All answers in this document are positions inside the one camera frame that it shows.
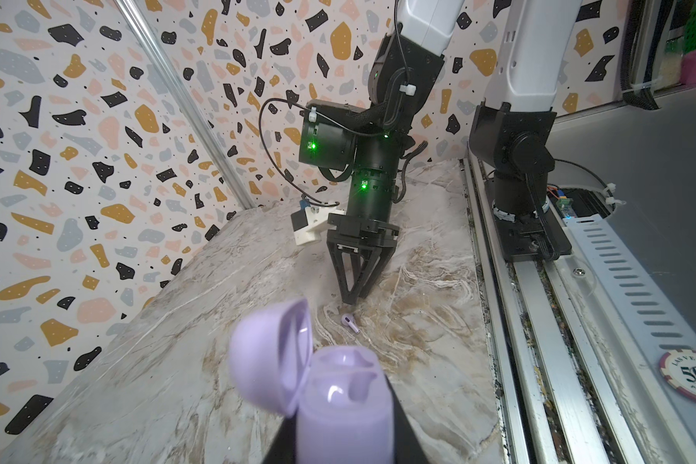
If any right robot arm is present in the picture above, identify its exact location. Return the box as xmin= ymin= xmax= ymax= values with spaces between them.
xmin=293 ymin=1 xmax=581 ymax=305

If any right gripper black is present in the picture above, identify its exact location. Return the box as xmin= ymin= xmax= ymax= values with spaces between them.
xmin=327 ymin=213 xmax=399 ymax=305

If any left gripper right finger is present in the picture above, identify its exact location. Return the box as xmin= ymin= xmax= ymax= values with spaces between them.
xmin=385 ymin=377 xmax=429 ymax=464

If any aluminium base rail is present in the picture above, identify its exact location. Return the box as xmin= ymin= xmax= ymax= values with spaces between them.
xmin=463 ymin=157 xmax=696 ymax=463

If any purple earbud charging case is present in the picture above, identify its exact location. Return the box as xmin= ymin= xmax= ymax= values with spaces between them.
xmin=228 ymin=299 xmax=394 ymax=463

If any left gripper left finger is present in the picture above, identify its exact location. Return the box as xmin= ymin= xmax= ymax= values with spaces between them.
xmin=261 ymin=417 xmax=297 ymax=464

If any purple earbud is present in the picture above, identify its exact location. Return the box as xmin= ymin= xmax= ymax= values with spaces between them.
xmin=340 ymin=313 xmax=360 ymax=334

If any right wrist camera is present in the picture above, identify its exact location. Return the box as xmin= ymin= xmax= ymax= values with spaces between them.
xmin=290 ymin=199 xmax=345 ymax=247

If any poker chip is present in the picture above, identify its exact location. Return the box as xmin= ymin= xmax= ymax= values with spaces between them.
xmin=658 ymin=349 xmax=696 ymax=403

